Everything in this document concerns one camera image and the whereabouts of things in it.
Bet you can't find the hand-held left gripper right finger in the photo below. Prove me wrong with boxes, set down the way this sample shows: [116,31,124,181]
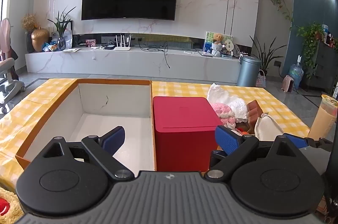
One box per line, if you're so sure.
[204,126,302,179]

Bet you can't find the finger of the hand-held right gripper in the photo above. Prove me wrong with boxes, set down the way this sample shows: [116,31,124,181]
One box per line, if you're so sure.
[285,133,334,153]

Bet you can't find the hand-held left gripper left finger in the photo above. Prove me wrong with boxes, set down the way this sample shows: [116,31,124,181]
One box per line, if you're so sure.
[37,126,135,179]

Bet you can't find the white mesh bag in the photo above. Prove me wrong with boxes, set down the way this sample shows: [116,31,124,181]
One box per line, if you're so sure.
[254,113,285,141]

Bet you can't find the brown bear-shaped sponge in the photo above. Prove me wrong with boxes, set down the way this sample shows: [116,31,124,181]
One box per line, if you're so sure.
[246,99,263,135]

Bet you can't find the orange and white cardboard box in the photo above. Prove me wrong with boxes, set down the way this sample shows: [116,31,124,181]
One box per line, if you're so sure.
[15,78,158,172]

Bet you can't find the pink crochet toy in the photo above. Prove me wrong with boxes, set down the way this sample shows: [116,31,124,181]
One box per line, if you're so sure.
[213,102,236,125]

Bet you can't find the white crumpled tissue paper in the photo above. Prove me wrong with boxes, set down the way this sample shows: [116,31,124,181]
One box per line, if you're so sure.
[207,83,249,120]

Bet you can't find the milk tea cup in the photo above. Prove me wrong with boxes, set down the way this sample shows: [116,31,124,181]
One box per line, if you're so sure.
[308,94,338,139]

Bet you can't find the yellow checked tablecloth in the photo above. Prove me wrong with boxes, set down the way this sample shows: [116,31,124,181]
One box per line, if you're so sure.
[0,78,311,193]

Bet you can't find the red box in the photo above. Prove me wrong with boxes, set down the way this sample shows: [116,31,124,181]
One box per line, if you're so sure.
[153,96,224,172]

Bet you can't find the pink space heater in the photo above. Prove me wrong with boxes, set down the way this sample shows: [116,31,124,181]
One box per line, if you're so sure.
[282,75,295,93]

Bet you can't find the blue water bottle with pump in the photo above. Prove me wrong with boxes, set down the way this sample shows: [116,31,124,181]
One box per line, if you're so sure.
[288,55,305,89]

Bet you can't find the woven handbag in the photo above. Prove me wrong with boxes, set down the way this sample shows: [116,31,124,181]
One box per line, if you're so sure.
[256,69,267,88]

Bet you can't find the grey metal trash can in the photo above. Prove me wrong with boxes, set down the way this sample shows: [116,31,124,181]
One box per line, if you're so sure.
[237,55,262,87]

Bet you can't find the dark grey cabinet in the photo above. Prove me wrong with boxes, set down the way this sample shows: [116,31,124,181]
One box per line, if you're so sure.
[301,40,338,94]

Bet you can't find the white marble television cabinet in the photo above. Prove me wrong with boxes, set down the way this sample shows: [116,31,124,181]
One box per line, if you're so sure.
[25,39,241,83]

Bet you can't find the white router with antennas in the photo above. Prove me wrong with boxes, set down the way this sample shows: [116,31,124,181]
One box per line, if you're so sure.
[113,34,132,51]

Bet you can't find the long-leaf potted plant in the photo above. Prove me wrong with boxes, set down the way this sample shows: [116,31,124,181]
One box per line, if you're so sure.
[249,35,287,77]

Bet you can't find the teddy bear on white pot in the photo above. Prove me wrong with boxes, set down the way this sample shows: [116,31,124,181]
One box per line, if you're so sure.
[211,33,225,58]

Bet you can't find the green painted canvas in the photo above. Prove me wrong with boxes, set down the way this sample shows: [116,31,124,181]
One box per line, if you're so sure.
[203,32,234,55]

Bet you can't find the trailing green vine plant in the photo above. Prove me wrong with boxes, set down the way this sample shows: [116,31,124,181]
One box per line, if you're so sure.
[297,22,326,79]

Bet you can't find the assorted bottles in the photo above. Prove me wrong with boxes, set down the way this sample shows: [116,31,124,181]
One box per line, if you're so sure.
[321,24,338,49]

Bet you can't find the clear plastic bag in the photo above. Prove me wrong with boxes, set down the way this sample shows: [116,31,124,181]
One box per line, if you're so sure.
[63,28,73,49]

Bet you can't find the snack packets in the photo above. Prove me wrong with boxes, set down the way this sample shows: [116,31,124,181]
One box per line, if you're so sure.
[42,42,59,52]

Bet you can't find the green plant in glass vase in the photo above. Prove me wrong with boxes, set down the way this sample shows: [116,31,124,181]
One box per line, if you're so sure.
[48,7,76,51]

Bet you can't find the grey swivel chair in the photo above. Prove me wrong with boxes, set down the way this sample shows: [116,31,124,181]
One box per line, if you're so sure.
[0,58,26,115]

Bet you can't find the golden vase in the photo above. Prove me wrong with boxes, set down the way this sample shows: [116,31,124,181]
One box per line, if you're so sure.
[31,27,50,53]

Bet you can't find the yellow and red plush toy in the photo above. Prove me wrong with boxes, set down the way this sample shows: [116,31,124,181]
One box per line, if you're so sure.
[0,186,23,223]

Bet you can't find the dried flower bunch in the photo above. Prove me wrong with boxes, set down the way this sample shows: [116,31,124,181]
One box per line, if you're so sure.
[22,14,38,32]

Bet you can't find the black cable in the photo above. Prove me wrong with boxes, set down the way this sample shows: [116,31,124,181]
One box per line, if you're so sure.
[139,43,171,69]

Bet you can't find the hanging wall vine plant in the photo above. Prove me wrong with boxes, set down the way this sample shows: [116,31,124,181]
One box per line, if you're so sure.
[265,0,294,29]

